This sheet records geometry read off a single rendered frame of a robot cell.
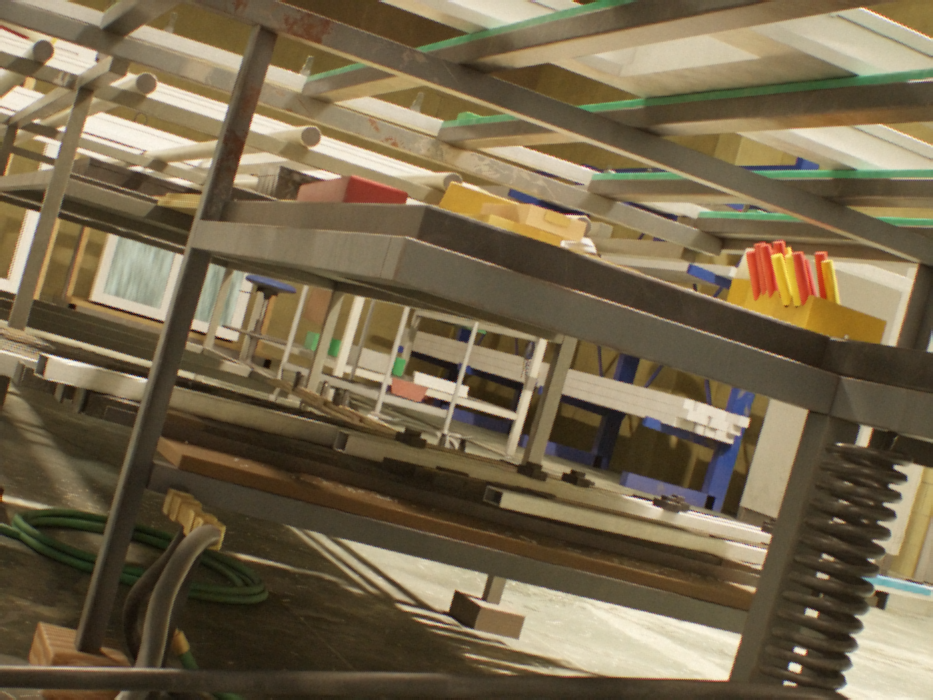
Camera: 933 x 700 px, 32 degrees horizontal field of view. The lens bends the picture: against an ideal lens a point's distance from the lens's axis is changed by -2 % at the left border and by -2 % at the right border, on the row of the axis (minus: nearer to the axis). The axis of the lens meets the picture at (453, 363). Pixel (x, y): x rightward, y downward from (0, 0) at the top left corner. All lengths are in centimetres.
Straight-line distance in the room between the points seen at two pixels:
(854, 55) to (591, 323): 57
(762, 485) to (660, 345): 1018
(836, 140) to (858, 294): 890
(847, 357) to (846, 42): 46
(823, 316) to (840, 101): 70
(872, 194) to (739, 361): 86
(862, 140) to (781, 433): 922
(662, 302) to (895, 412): 19
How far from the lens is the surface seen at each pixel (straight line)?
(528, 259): 123
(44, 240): 304
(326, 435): 230
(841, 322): 234
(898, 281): 321
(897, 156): 222
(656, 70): 191
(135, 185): 492
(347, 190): 159
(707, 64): 180
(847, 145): 218
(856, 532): 123
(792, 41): 163
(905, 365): 125
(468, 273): 118
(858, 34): 169
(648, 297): 127
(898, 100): 158
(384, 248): 120
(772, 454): 1140
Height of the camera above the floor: 48
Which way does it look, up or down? level
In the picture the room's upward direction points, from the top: 16 degrees clockwise
